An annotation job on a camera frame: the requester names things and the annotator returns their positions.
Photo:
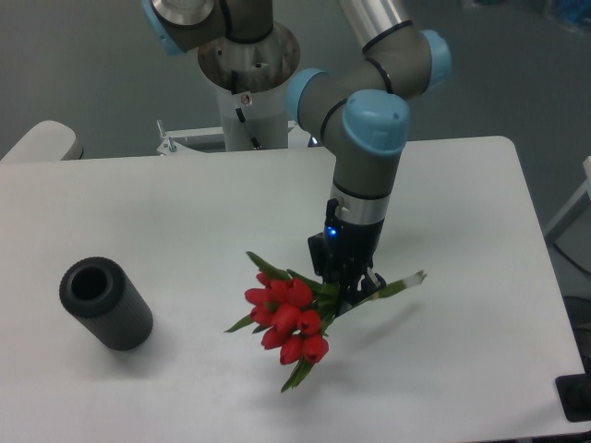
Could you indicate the white furniture at right edge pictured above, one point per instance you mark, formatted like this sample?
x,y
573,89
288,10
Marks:
x,y
571,210

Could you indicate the black ribbed cylindrical vase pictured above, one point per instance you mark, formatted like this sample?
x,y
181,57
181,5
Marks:
x,y
98,294

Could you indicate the white metal base frame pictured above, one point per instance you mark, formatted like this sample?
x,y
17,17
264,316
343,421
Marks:
x,y
210,140

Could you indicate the white chair seat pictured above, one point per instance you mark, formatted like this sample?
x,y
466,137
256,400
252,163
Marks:
x,y
48,141

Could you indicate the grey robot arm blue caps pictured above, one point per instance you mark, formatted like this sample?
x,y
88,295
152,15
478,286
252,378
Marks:
x,y
362,117

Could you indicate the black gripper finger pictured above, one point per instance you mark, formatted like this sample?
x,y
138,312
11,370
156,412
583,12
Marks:
x,y
319,254
356,289

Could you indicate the red tulip bouquet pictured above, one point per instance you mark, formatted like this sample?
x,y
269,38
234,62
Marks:
x,y
293,313

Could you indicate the black box at table edge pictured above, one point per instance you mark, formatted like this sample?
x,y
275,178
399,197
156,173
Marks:
x,y
574,393

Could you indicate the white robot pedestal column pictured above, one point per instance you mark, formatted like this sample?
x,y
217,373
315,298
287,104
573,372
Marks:
x,y
250,81

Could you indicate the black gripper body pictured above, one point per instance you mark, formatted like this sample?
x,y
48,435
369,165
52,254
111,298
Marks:
x,y
350,249

